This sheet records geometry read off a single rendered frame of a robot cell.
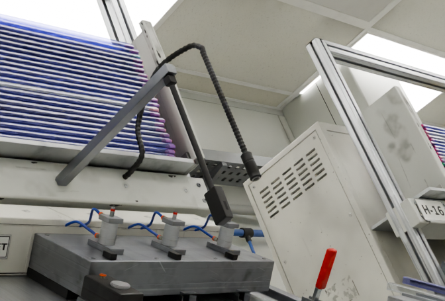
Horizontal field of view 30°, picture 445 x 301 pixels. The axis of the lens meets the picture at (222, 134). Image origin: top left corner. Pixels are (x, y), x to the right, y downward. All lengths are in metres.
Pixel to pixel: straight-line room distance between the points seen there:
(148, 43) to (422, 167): 0.88
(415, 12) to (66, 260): 3.73
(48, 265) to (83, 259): 0.08
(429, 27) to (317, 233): 2.76
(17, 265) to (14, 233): 0.05
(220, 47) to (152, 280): 3.09
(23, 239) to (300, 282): 1.24
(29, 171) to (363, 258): 1.10
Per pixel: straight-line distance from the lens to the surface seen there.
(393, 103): 2.25
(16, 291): 1.09
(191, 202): 1.44
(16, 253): 1.15
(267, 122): 4.71
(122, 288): 0.99
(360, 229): 2.15
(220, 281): 1.20
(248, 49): 4.24
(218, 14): 3.91
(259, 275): 1.25
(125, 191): 1.35
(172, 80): 1.10
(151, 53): 1.58
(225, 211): 1.00
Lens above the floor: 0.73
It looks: 28 degrees up
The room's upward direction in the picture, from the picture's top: 22 degrees counter-clockwise
